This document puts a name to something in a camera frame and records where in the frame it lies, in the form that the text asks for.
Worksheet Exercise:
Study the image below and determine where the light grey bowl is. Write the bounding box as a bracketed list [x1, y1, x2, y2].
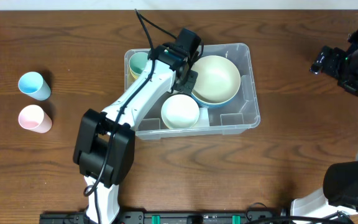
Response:
[163, 119, 198, 129]

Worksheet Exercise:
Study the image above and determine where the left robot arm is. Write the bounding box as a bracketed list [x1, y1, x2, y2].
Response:
[73, 29, 204, 223]

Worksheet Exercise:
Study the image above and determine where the large beige bowl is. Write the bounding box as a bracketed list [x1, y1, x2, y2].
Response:
[192, 55, 241, 103]

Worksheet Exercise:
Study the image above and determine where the clear plastic storage container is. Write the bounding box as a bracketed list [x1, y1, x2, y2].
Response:
[135, 43, 260, 140]

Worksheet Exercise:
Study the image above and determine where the dark blue bowl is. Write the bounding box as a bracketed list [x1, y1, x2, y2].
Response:
[191, 91, 236, 108]
[197, 102, 229, 109]

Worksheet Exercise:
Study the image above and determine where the white bowl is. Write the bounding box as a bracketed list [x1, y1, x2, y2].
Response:
[161, 95, 200, 120]

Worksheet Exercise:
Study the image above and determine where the mint green cup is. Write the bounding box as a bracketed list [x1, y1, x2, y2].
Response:
[129, 52, 148, 77]

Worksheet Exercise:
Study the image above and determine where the yellow cup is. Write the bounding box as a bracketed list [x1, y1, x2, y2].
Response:
[130, 70, 140, 77]
[131, 75, 138, 81]

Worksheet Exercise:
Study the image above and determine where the pink cup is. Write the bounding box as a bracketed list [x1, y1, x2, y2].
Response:
[18, 105, 52, 133]

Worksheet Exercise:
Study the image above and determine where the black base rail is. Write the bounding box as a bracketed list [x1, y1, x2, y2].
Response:
[39, 210, 351, 224]

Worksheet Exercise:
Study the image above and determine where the light blue cup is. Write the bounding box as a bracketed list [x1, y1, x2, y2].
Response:
[18, 72, 51, 101]

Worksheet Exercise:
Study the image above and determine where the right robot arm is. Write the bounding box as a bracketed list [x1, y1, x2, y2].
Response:
[289, 29, 358, 223]

